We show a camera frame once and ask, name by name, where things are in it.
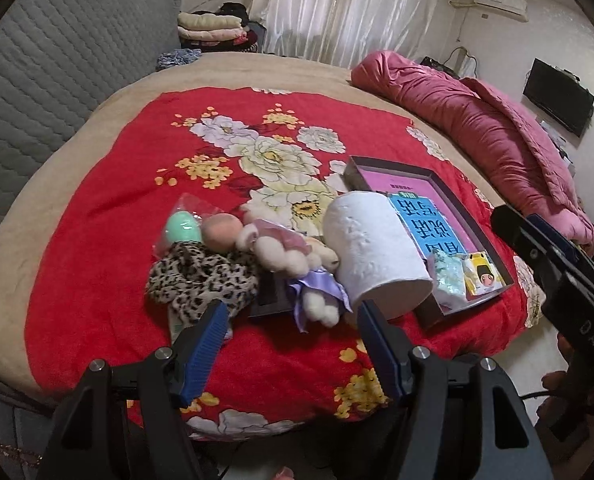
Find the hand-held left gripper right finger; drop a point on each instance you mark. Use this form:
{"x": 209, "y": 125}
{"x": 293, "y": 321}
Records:
{"x": 379, "y": 352}

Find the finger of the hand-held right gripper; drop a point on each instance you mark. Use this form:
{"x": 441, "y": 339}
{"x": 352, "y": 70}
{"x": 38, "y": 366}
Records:
{"x": 544, "y": 225}
{"x": 522, "y": 237}

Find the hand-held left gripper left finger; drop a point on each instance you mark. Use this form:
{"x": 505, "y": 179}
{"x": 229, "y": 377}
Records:
{"x": 206, "y": 347}

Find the dark grey box tray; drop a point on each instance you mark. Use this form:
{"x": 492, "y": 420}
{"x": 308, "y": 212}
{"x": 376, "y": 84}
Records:
{"x": 437, "y": 317}

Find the leopard print scrunchie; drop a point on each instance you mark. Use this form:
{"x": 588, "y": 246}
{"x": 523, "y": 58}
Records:
{"x": 197, "y": 275}

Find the peach round sponge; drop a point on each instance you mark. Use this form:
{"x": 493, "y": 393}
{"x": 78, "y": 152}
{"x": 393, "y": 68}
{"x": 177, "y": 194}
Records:
{"x": 219, "y": 230}

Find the white green tissue packet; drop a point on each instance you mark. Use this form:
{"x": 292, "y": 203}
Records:
{"x": 176, "y": 327}

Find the yellow cartoon card packet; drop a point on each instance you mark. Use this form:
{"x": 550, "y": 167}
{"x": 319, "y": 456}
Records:
{"x": 482, "y": 272}

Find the dark box lid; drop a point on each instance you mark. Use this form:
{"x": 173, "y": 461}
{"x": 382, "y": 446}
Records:
{"x": 272, "y": 300}

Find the floral tissue packet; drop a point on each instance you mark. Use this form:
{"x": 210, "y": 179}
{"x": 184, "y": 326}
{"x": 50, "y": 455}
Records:
{"x": 447, "y": 275}

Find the white toilet paper roll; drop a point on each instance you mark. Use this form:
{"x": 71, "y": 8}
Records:
{"x": 372, "y": 245}

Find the pink quilt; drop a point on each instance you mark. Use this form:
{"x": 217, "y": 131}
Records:
{"x": 477, "y": 125}

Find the green sponge in clear bag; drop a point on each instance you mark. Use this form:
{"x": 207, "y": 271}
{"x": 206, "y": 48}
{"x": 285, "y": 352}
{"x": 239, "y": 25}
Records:
{"x": 182, "y": 227}

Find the plush toy in pink dress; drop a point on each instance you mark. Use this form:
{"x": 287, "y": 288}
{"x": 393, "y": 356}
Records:
{"x": 277, "y": 240}

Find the pink book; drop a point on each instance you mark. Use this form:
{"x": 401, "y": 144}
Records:
{"x": 377, "y": 180}

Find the red floral blanket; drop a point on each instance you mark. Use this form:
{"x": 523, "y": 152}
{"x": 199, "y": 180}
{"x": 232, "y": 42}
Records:
{"x": 127, "y": 185}

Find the black device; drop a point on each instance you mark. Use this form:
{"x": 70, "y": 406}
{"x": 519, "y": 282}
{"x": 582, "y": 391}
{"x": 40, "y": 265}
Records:
{"x": 439, "y": 66}

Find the beige bed sheet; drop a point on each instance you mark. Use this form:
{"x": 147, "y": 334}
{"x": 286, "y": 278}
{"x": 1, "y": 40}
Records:
{"x": 37, "y": 200}

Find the white air conditioner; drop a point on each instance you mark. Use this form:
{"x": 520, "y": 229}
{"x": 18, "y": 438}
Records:
{"x": 499, "y": 2}

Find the blue knitted cloth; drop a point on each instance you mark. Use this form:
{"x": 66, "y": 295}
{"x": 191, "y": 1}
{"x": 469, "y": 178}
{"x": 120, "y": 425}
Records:
{"x": 177, "y": 60}

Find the white curtain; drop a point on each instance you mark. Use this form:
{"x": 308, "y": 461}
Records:
{"x": 327, "y": 5}

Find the pink folded blanket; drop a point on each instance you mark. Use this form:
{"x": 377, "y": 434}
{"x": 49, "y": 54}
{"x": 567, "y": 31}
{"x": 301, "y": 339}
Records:
{"x": 212, "y": 35}

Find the grey quilted headboard cover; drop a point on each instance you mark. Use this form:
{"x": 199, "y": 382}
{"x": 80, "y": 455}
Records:
{"x": 52, "y": 60}

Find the cream folded blanket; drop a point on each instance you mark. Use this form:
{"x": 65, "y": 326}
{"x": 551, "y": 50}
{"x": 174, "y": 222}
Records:
{"x": 207, "y": 21}

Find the black garment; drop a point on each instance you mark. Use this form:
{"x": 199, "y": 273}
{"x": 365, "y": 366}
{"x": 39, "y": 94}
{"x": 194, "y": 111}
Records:
{"x": 233, "y": 9}

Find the black wall television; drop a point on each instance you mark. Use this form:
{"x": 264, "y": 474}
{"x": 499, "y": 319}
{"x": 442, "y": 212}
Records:
{"x": 557, "y": 95}

